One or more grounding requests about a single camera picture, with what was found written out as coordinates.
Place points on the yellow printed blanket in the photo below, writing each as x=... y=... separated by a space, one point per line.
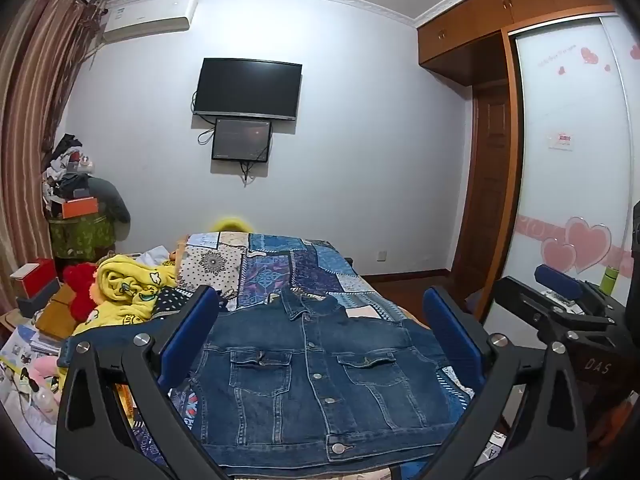
x=125 y=280

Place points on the pile of mixed clothes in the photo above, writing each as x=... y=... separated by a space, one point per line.
x=65 y=165

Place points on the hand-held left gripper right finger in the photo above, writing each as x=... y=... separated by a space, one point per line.
x=452 y=327

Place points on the blue patchwork bedspread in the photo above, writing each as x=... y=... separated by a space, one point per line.
x=310 y=265

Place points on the green patterned laundry bin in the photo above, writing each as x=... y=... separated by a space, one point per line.
x=80 y=235

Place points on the small black wall monitor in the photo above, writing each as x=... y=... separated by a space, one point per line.
x=241 y=138

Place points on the brown striped curtain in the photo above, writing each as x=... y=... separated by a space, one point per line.
x=35 y=110

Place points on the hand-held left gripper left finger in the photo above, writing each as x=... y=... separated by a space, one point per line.
x=197 y=317

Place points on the red box with white lid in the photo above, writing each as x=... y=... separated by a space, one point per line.
x=34 y=276

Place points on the yellow plush toy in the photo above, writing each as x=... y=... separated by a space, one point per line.
x=230 y=224

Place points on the stack of printed booklets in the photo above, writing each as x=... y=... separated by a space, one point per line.
x=25 y=347

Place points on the white label sticker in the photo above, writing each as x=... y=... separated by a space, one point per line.
x=560 y=140

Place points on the brown cushion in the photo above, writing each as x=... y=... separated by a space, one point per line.
x=55 y=317

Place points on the grey jacket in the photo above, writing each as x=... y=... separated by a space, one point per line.
x=112 y=200

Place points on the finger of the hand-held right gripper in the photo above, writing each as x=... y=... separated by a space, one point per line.
x=515 y=305
x=555 y=276

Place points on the black wall television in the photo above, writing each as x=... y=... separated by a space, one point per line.
x=247 y=87

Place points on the wooden overhead cabinet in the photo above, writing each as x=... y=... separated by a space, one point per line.
x=500 y=15

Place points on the orange box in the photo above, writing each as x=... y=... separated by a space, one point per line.
x=79 y=207

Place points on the red plush toy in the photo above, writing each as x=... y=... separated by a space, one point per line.
x=80 y=290

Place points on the green bottle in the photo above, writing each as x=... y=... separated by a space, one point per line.
x=610 y=280

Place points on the white wall socket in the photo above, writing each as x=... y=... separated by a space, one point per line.
x=381 y=256

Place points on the blue denim jacket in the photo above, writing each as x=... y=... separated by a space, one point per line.
x=310 y=375

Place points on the pink plush toy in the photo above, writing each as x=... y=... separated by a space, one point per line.
x=42 y=371

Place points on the white air conditioner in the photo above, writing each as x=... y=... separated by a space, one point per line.
x=147 y=17

